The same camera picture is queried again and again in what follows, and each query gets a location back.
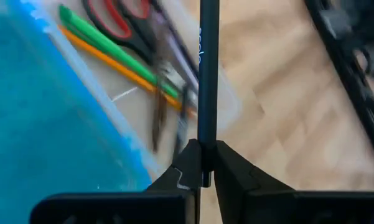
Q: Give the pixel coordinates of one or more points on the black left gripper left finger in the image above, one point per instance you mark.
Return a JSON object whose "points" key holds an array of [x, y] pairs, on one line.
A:
{"points": [[127, 208]]}

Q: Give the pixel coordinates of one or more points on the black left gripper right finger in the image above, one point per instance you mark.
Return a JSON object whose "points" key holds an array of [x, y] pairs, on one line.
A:
{"points": [[283, 208]]}

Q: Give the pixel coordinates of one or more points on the brown mechanical pencil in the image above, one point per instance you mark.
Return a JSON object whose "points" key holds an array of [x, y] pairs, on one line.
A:
{"points": [[159, 121]]}

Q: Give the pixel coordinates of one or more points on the white translucent supply box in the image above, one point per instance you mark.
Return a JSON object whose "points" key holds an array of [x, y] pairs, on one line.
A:
{"points": [[137, 115]]}

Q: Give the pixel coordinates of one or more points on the orange wooden pencil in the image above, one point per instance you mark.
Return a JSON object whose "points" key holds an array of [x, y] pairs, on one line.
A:
{"points": [[118, 66]]}

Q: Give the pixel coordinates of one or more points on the long black pencil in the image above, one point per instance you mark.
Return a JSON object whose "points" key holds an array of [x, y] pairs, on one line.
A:
{"points": [[208, 77]]}

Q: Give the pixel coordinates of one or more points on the green pen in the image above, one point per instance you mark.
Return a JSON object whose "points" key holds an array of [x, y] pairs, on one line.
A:
{"points": [[112, 49]]}

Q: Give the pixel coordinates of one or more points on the red and black scissors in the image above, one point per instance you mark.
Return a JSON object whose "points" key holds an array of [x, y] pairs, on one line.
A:
{"points": [[140, 46]]}

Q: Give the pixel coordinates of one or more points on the clear purple pen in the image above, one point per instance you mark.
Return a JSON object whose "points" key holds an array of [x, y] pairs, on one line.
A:
{"points": [[174, 53]]}

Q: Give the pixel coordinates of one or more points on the black pen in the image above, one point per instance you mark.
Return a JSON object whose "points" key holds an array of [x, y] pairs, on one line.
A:
{"points": [[182, 44]]}

